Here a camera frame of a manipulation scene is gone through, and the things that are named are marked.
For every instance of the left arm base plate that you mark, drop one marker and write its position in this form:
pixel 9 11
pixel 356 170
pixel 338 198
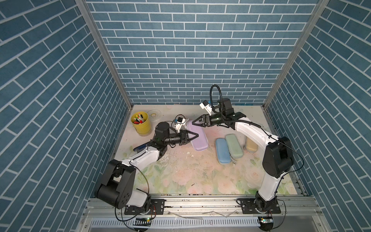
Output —
pixel 157 205

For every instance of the blue umbrella case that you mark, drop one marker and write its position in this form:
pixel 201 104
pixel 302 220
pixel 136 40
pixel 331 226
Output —
pixel 222 151

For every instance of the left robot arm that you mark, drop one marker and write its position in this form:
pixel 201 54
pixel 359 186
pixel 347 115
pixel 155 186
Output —
pixel 116 186

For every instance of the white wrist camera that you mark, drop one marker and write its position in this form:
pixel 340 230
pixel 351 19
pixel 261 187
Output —
pixel 206 106
pixel 179 121

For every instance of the yellow cup with markers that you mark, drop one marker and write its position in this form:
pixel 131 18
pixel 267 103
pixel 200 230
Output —
pixel 141 123

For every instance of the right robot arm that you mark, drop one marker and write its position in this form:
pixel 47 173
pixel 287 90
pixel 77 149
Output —
pixel 278 154

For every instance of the beige umbrella case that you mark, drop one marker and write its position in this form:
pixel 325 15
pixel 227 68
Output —
pixel 250 145

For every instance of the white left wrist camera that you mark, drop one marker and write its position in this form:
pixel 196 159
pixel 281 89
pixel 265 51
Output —
pixel 179 121

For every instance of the mint green umbrella case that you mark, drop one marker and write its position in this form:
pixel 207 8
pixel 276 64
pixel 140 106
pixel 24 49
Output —
pixel 234 147

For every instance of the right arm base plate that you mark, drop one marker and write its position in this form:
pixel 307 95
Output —
pixel 258 206

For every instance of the clear tape roll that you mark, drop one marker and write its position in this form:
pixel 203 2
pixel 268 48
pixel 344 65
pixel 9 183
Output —
pixel 154 115

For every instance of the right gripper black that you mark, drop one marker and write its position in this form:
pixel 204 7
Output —
pixel 206 119

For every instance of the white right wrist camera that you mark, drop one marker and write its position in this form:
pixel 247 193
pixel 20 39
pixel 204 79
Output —
pixel 206 106

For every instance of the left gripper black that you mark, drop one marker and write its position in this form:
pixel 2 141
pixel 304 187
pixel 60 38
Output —
pixel 181 137

